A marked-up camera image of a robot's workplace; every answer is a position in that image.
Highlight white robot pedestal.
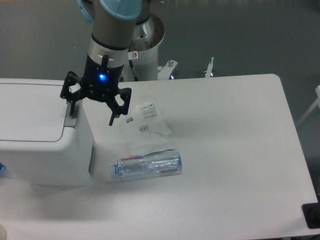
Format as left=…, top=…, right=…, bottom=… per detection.
left=122, top=13, right=165, bottom=82

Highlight white trash can lid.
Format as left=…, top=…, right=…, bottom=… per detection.
left=0, top=83, right=67, bottom=142

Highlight crushed clear plastic bottle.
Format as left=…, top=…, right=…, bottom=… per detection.
left=110, top=150, right=183, bottom=181

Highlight white trash can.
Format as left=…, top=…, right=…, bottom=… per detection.
left=0, top=78, right=95, bottom=186

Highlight clear plastic bag with labels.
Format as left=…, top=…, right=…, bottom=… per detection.
left=119, top=100, right=177, bottom=156

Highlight black device at table edge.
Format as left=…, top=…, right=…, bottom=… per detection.
left=302, top=202, right=320, bottom=229

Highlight white base frame with bolts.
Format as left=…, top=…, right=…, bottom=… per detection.
left=157, top=56, right=215, bottom=81

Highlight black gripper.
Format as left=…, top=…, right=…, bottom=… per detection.
left=59, top=52, right=133, bottom=126

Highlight white frame at right edge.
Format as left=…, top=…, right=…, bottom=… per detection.
left=296, top=85, right=320, bottom=127

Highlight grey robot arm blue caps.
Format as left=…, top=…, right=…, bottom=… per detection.
left=60, top=0, right=143, bottom=125

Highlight blue object at left edge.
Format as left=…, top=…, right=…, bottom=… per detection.
left=0, top=163, right=6, bottom=176

